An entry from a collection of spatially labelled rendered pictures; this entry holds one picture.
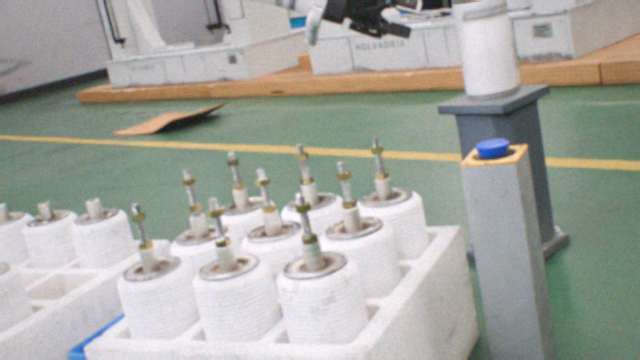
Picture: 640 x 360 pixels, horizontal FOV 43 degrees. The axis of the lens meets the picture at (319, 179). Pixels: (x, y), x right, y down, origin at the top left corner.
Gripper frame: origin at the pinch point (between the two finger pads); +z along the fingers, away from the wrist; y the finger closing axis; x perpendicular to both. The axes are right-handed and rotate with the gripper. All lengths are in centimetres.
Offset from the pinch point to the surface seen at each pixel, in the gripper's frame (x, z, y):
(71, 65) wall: -177, -263, 586
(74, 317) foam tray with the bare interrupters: 60, -38, 5
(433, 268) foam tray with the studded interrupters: 42.3, 10.0, -15.8
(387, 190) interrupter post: 32.7, 1.9, -12.4
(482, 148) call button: 28.6, 10.7, -27.1
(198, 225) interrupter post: 43.8, -22.0, -8.9
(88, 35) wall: -210, -258, 587
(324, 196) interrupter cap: 33.7, -6.2, -3.9
